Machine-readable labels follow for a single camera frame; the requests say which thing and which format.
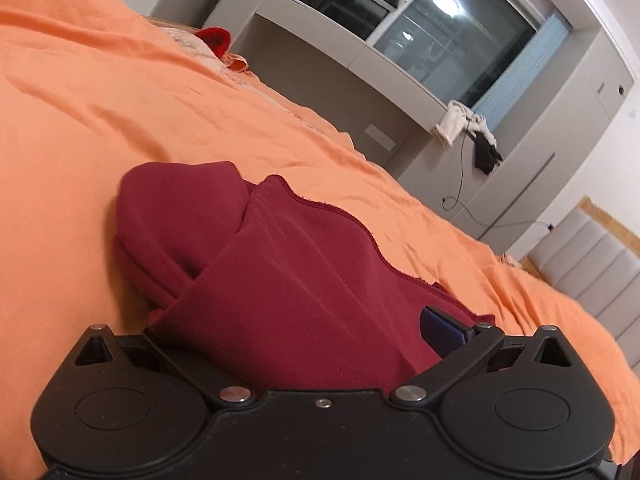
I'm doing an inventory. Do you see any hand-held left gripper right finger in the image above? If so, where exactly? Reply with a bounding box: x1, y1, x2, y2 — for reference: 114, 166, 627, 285
390, 305, 571, 411

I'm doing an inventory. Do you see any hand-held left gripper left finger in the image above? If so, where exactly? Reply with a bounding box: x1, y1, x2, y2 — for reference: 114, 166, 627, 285
74, 324, 258, 408

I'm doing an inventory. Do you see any dark red long-sleeve shirt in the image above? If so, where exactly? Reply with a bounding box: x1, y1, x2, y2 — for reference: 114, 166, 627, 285
114, 160, 496, 394

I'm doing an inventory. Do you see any grey padded headboard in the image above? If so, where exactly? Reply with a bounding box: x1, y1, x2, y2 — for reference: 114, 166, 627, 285
527, 206, 640, 347

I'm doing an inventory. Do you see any black cloth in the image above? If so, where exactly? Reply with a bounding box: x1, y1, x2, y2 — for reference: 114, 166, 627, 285
469, 127, 504, 177

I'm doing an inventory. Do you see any white cloth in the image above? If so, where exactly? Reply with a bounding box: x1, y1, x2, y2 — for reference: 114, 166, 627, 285
431, 99, 489, 149

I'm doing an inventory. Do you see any orange bed sheet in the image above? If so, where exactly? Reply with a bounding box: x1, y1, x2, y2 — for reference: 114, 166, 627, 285
0, 0, 640, 466

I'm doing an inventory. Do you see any light blue curtain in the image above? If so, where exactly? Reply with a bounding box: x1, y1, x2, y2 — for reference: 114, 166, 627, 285
471, 11, 572, 134

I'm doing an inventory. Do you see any large glass window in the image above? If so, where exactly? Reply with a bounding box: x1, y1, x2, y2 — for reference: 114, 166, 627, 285
320, 0, 552, 107

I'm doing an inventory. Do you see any orange satin cloth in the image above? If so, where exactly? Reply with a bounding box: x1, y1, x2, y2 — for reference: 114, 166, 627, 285
222, 52, 250, 74

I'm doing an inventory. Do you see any grey window bench cabinet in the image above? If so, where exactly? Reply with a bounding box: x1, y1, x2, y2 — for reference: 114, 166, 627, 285
239, 0, 448, 182

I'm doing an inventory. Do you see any red plush item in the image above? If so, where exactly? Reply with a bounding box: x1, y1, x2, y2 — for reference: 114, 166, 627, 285
196, 26, 232, 57

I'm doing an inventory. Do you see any black cable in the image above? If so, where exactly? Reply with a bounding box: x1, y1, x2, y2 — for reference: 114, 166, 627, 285
442, 132, 555, 234

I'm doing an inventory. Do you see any white wall socket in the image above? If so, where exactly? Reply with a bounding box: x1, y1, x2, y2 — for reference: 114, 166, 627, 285
363, 123, 399, 152

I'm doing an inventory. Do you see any wooden bed frame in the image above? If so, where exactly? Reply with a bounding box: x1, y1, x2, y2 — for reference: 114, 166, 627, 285
519, 196, 640, 272

